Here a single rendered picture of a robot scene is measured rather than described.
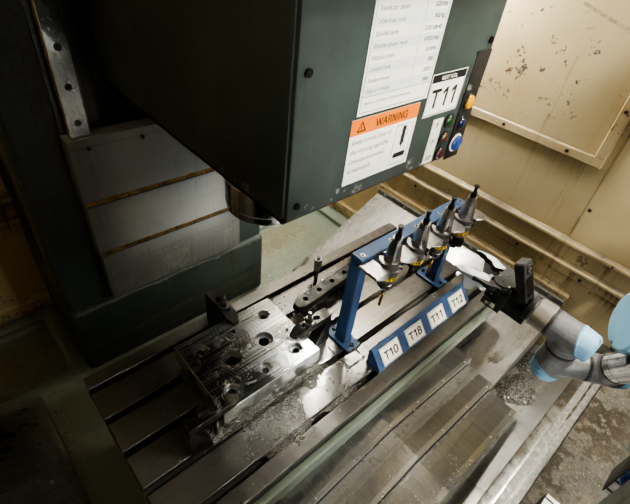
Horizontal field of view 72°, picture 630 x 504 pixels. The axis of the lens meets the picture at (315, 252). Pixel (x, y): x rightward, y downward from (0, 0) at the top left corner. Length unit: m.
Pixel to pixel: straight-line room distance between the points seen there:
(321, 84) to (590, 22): 1.08
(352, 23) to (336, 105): 0.10
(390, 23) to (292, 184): 0.24
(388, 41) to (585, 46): 0.98
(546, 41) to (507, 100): 0.20
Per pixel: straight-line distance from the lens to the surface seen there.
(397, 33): 0.64
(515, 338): 1.70
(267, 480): 1.08
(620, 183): 1.57
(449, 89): 0.80
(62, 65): 1.09
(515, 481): 1.35
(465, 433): 1.45
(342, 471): 1.26
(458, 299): 1.48
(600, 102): 1.53
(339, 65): 0.57
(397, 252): 1.05
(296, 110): 0.54
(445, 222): 1.21
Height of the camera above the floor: 1.90
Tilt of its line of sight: 40 degrees down
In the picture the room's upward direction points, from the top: 8 degrees clockwise
